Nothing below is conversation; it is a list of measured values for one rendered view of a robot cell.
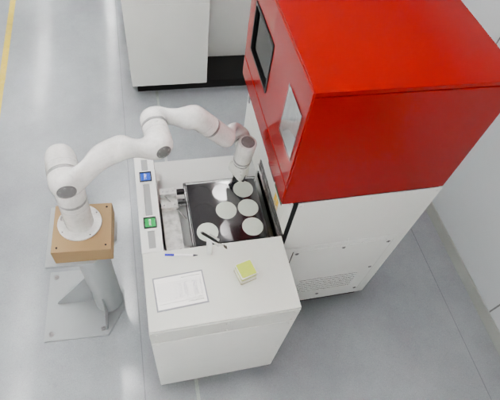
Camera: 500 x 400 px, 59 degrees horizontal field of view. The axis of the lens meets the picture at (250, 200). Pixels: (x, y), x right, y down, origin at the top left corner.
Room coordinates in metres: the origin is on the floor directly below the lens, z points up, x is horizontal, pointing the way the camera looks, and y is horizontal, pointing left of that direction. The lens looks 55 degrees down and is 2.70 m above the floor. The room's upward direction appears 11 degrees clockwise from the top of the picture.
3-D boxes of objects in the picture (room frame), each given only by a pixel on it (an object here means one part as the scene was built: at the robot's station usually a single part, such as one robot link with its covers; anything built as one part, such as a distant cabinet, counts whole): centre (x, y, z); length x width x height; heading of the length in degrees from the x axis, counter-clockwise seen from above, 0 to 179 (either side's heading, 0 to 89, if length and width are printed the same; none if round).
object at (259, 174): (1.27, -0.09, 0.89); 0.44 x 0.02 x 0.10; 21
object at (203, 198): (1.19, 0.10, 0.90); 0.34 x 0.34 x 0.01; 21
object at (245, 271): (0.83, -0.04, 1.00); 0.07 x 0.07 x 0.07; 36
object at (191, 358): (1.07, 0.17, 0.41); 0.97 x 0.64 x 0.82; 21
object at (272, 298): (0.79, 0.06, 0.89); 0.62 x 0.35 x 0.14; 111
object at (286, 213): (1.45, -0.04, 1.02); 0.82 x 0.03 x 0.40; 21
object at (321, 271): (1.57, -0.36, 0.41); 0.82 x 0.71 x 0.82; 21
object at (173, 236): (1.07, 0.34, 0.87); 0.36 x 0.08 x 0.03; 21
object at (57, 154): (0.99, 0.75, 1.22); 0.19 x 0.12 x 0.24; 30
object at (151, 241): (1.12, 0.47, 0.89); 0.55 x 0.09 x 0.14; 21
